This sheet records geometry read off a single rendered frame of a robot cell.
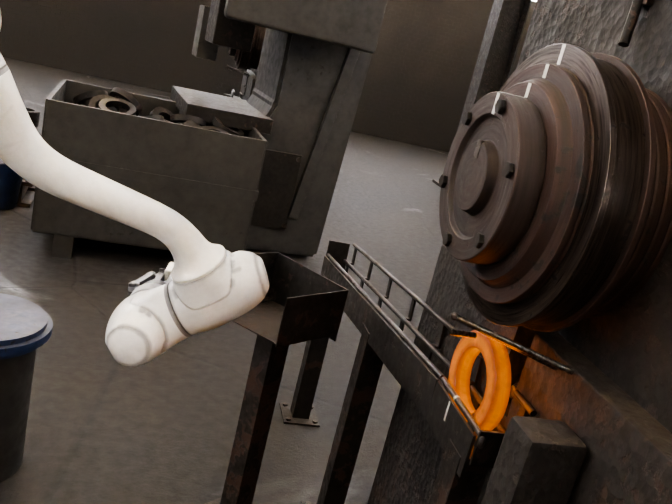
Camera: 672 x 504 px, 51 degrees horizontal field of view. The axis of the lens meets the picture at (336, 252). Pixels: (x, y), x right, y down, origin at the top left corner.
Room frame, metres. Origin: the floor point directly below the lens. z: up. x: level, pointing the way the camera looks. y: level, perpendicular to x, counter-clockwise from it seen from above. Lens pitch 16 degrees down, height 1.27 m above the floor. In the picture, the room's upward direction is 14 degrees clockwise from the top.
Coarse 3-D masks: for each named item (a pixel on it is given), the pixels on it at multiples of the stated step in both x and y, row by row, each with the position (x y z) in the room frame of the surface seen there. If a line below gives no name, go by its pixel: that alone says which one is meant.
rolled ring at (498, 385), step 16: (480, 336) 1.20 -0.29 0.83; (464, 352) 1.24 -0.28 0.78; (496, 352) 1.15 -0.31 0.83; (464, 368) 1.25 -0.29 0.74; (496, 368) 1.13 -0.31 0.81; (464, 384) 1.24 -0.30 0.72; (496, 384) 1.11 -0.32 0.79; (464, 400) 1.22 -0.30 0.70; (496, 400) 1.11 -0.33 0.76; (480, 416) 1.12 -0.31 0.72; (496, 416) 1.11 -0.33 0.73
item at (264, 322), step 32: (288, 288) 1.74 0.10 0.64; (320, 288) 1.67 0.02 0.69; (256, 320) 1.59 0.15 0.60; (288, 320) 1.47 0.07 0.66; (320, 320) 1.56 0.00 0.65; (256, 352) 1.59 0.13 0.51; (256, 384) 1.58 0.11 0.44; (256, 416) 1.56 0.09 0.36; (256, 448) 1.58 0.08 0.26; (256, 480) 1.61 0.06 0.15
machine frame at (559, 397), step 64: (576, 0) 1.51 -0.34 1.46; (640, 64) 1.24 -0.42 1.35; (448, 256) 1.62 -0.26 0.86; (448, 320) 1.52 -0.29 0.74; (640, 320) 1.03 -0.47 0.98; (512, 384) 1.25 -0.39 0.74; (576, 384) 1.04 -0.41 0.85; (640, 384) 0.99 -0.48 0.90; (384, 448) 1.66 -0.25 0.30; (640, 448) 0.87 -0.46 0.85
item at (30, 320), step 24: (0, 312) 1.64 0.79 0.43; (24, 312) 1.67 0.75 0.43; (0, 336) 1.52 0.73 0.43; (24, 336) 1.55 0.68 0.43; (48, 336) 1.62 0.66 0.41; (0, 360) 1.52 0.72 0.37; (24, 360) 1.58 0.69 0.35; (0, 384) 1.52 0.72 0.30; (24, 384) 1.59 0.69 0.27; (0, 408) 1.53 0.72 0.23; (24, 408) 1.61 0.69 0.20; (0, 432) 1.54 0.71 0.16; (24, 432) 1.63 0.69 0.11; (0, 456) 1.54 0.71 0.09; (0, 480) 1.55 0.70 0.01
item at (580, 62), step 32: (576, 64) 1.14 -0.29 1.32; (608, 64) 1.14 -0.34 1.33; (608, 96) 1.03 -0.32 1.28; (608, 128) 1.00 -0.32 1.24; (640, 128) 1.03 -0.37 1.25; (608, 160) 0.98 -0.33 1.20; (640, 160) 1.01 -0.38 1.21; (608, 192) 0.97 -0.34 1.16; (640, 192) 0.99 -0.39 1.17; (608, 224) 0.98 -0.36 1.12; (576, 256) 0.98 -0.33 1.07; (608, 256) 0.99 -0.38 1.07; (544, 288) 1.03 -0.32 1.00; (576, 288) 1.00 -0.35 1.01; (512, 320) 1.08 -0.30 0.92; (544, 320) 1.07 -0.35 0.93
